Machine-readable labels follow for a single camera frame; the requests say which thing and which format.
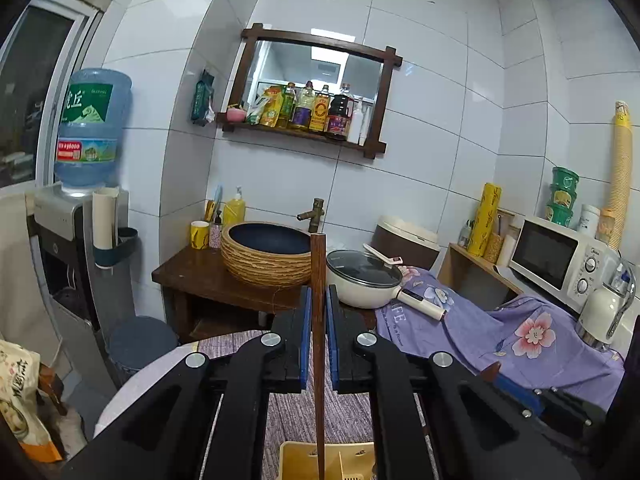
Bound dark wooden spoon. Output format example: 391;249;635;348
478;362;501;384

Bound brown wooden chopstick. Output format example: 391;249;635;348
310;233;326;480

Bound purple striped tablecloth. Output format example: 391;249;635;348
93;328;432;480

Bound purple floral cloth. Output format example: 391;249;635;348
375;268;624;411

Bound beige plastic utensil holder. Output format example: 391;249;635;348
278;441;375;480

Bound white kettle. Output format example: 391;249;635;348
576;260;637;351

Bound dark wooden sink table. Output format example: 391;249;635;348
150;245;378;344

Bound white microwave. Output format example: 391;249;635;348
509;217;620;314

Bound woven basin sink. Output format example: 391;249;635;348
221;222;311;288

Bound white frying pan with lid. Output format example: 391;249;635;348
326;249;445;321

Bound yellow mug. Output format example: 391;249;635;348
190;220;209;250

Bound snack bag orange bottom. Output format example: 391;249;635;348
0;340;63;464

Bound brown rice cooker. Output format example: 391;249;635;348
371;216;440;270

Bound tall stack paper cups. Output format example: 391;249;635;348
599;101;634;250

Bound beige hanging cloth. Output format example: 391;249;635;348
0;194;60;367

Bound yellow soap bottle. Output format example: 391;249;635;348
222;186;246;228

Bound water dispenser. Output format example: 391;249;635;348
35;184;136;396

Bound bamboo faucet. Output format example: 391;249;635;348
296;198;324;233

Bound green instant noodle cups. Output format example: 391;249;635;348
544;166;579;226

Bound yellow roll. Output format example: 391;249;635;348
468;182;501;257

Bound blue water jug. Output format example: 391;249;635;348
54;68;132;194

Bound dark soy sauce bottle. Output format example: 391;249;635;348
326;82;355;141

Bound wooden framed mirror shelf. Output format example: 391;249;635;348
216;23;402;159

